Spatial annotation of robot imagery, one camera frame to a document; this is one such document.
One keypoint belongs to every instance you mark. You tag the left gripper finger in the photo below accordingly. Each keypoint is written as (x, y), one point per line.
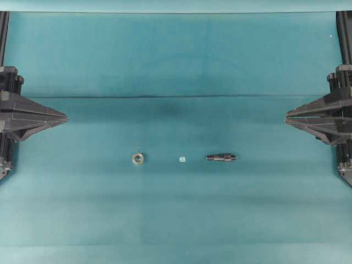
(21, 130)
(14, 106)

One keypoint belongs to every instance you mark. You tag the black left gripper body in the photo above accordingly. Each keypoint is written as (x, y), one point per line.
(10, 82)

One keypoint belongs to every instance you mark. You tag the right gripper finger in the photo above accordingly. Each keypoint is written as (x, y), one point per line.
(330, 130)
(326, 106)

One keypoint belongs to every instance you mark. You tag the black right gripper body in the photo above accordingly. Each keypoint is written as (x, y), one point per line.
(340, 87)

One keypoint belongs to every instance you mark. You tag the dark metal shaft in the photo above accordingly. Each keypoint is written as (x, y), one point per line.
(224, 157)

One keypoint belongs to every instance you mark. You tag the silver metal washer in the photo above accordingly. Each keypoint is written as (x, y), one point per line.
(138, 159)

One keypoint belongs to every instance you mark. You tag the black right frame rail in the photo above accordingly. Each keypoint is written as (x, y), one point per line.
(343, 22)

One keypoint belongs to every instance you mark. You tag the black frame rail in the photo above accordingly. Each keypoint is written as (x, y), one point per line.
(4, 21)
(343, 22)

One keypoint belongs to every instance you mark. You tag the black left frame rail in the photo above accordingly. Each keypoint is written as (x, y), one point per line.
(4, 21)

